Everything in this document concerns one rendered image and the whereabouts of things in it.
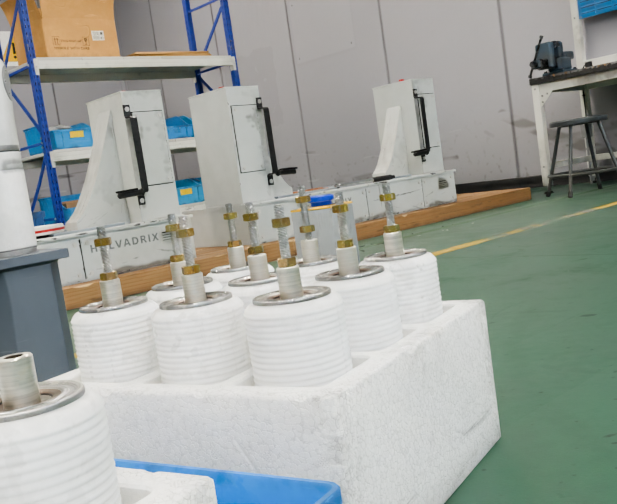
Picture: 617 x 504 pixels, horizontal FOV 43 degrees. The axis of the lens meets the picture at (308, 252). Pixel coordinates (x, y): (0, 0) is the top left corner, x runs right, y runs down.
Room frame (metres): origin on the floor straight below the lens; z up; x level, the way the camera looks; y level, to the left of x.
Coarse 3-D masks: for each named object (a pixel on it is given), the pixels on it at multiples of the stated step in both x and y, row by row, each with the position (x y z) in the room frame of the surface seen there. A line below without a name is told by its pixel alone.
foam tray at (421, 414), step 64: (448, 320) 0.87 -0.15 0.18; (128, 384) 0.79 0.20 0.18; (384, 384) 0.71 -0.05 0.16; (448, 384) 0.84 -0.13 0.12; (128, 448) 0.77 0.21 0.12; (192, 448) 0.72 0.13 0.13; (256, 448) 0.68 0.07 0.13; (320, 448) 0.65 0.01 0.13; (384, 448) 0.70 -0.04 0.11; (448, 448) 0.82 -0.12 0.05
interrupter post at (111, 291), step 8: (112, 280) 0.86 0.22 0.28; (104, 288) 0.86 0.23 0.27; (112, 288) 0.86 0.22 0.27; (120, 288) 0.86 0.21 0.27; (104, 296) 0.86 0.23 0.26; (112, 296) 0.86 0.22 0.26; (120, 296) 0.86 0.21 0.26; (104, 304) 0.86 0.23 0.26; (112, 304) 0.85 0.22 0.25; (120, 304) 0.86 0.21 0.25
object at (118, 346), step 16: (144, 304) 0.85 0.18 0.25; (80, 320) 0.83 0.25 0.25; (96, 320) 0.82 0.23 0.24; (112, 320) 0.82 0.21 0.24; (128, 320) 0.83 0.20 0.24; (144, 320) 0.84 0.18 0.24; (80, 336) 0.83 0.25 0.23; (96, 336) 0.82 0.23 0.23; (112, 336) 0.82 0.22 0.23; (128, 336) 0.82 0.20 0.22; (144, 336) 0.83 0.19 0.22; (80, 352) 0.84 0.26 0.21; (96, 352) 0.82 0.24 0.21; (112, 352) 0.82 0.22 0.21; (128, 352) 0.82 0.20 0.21; (144, 352) 0.83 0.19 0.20; (80, 368) 0.84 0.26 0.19; (96, 368) 0.82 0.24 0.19; (112, 368) 0.82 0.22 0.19; (128, 368) 0.82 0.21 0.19; (144, 368) 0.83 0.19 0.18
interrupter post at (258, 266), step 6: (252, 258) 0.89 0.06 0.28; (258, 258) 0.89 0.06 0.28; (264, 258) 0.90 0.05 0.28; (252, 264) 0.89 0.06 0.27; (258, 264) 0.89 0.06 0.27; (264, 264) 0.90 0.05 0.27; (252, 270) 0.89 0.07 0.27; (258, 270) 0.89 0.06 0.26; (264, 270) 0.89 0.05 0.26; (252, 276) 0.90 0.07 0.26; (258, 276) 0.89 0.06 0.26; (264, 276) 0.89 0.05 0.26
